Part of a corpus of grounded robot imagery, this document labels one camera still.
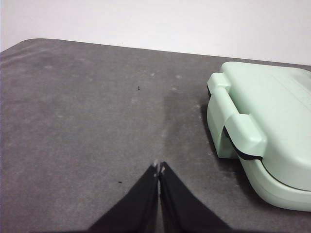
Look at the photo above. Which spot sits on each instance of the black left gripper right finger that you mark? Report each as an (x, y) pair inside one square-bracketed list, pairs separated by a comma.
[(184, 208)]

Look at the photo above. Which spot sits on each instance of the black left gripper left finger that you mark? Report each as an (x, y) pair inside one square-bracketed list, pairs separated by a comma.
[(136, 208)]

